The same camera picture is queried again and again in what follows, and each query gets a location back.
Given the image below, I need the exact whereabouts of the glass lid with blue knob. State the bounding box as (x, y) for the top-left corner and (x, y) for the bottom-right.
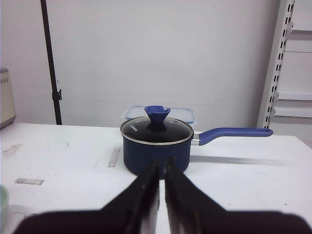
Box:
(120, 105), (194, 145)

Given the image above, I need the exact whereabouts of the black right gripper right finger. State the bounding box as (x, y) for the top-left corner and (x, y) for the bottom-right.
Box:
(164, 157), (312, 234)

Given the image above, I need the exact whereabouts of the dark blue saucepan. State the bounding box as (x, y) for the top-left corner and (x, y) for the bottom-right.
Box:
(123, 127), (273, 179)

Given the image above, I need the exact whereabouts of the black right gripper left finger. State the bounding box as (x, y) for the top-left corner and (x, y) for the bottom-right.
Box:
(15, 161), (159, 234)

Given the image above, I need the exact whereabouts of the white slotted shelf upright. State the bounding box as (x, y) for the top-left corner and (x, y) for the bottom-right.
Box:
(255, 0), (312, 130)

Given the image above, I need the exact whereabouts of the cream and chrome toaster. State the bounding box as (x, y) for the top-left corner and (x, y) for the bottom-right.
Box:
(0, 69), (16, 129)

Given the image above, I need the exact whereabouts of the clear plastic food container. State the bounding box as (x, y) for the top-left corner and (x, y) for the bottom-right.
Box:
(125, 106), (195, 124)

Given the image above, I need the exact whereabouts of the black tripod pole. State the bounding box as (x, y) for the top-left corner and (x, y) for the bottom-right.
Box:
(40, 0), (62, 125)

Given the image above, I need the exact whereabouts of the green bowl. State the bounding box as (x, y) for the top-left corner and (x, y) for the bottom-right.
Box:
(0, 185), (9, 217)

